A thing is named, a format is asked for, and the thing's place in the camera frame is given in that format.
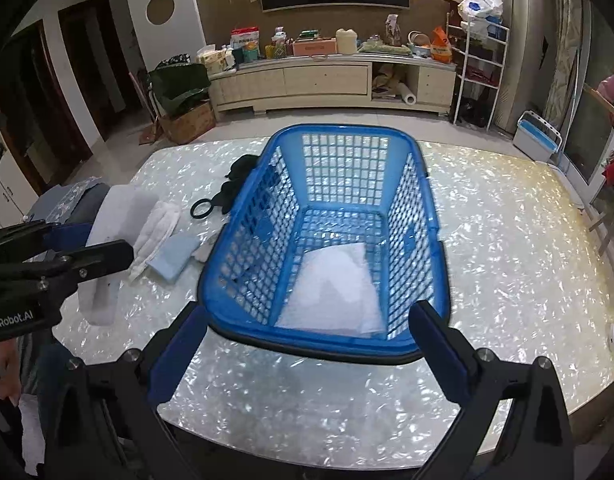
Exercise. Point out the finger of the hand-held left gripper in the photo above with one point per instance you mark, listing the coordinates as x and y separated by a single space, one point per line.
72 237
107 257

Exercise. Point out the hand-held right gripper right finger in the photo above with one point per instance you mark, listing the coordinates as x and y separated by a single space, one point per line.
439 360

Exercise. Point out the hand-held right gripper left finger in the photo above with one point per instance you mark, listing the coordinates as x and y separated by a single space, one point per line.
174 360

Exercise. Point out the thick foam block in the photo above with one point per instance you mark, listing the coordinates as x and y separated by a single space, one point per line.
119 210

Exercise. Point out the white quilted towel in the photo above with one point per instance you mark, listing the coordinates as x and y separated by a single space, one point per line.
154 230

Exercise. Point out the light blue cloth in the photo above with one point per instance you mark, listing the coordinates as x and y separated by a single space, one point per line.
174 257

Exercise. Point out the black glove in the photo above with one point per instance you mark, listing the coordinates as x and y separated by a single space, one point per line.
239 170

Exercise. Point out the blue plastic basket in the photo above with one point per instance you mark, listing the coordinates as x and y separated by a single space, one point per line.
292 145

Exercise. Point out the person's left hand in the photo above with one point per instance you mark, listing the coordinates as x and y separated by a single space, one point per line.
8 375

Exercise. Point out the grey patterned cloth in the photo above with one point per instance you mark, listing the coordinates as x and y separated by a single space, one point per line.
62 195

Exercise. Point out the white cloth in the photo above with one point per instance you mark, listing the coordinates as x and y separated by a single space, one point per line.
32 435

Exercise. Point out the brown broom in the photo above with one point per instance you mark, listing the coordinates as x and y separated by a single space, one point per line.
149 127

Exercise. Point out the woven brown box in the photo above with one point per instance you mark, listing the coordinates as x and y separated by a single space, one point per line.
189 122

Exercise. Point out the dark wooden door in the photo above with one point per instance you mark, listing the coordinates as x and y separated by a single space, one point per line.
94 65

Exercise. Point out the dark green bag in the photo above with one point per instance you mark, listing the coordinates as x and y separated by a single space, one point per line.
179 82

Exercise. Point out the cream tissue box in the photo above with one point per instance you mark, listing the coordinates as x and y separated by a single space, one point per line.
214 60

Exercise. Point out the blue and white bucket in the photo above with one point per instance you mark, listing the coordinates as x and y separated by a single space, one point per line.
537 135

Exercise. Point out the white red-label bag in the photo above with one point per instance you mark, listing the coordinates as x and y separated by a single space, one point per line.
244 42

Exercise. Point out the white paper roll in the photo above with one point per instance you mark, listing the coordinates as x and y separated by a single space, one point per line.
406 95

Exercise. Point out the cream television cabinet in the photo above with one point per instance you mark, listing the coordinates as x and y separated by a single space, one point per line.
327 80

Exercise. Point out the pink box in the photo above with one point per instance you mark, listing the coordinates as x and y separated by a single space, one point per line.
314 48

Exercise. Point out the orange packet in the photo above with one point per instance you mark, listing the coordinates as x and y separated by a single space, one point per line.
440 45

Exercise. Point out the green flat packet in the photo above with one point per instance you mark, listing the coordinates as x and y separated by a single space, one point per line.
384 47

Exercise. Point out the stacked bowls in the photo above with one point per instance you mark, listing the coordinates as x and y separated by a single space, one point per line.
419 42

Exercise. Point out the cream jar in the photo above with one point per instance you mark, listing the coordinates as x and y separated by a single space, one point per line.
347 41

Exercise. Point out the brown snack bag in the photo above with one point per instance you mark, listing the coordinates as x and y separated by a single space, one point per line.
393 30

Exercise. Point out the patterned curtain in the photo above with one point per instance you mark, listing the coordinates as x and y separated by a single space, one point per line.
562 50

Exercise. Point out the white plastic bag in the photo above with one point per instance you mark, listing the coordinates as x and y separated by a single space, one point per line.
479 5

